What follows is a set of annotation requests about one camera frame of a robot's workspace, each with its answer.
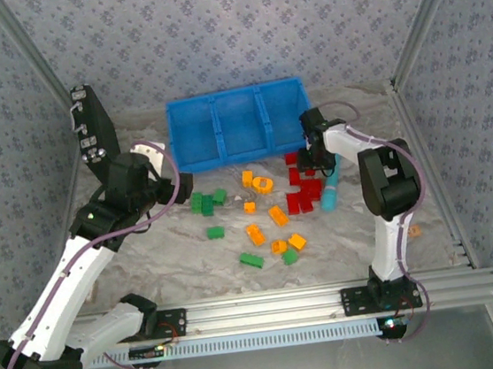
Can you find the teal plastic marker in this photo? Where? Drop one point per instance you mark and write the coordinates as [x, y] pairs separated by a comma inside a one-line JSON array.
[[329, 199]]

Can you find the small orange lego brick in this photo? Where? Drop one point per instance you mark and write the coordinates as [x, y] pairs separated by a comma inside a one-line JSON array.
[[249, 207]]

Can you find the small green lego brick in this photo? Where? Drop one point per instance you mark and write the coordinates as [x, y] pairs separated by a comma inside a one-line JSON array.
[[290, 257]]

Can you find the long green lego brick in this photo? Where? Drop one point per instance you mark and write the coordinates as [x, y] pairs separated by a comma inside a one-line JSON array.
[[251, 260]]

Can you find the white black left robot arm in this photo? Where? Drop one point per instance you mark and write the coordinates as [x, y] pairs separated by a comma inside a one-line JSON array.
[[74, 275]]

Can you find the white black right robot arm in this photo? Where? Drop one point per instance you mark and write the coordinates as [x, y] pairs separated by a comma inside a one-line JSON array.
[[389, 248]]

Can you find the small white scrap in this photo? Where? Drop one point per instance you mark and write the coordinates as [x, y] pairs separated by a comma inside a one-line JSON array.
[[237, 199]]

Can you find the black case with silver latches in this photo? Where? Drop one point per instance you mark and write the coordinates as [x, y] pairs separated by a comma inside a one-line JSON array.
[[97, 121]]

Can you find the small orange tag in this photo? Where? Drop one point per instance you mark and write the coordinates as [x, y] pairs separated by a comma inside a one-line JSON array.
[[413, 231]]

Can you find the small black controller board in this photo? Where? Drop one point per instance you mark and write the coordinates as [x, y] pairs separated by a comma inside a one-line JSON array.
[[392, 326], [145, 352]]

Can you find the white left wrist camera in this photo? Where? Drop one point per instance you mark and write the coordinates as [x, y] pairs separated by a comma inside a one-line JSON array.
[[152, 155]]

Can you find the wide aluminium base rail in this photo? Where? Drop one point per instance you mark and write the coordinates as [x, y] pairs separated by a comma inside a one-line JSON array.
[[265, 309]]

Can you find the aluminium frame post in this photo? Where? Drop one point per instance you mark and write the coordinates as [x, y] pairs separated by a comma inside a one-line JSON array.
[[426, 12], [31, 48]]

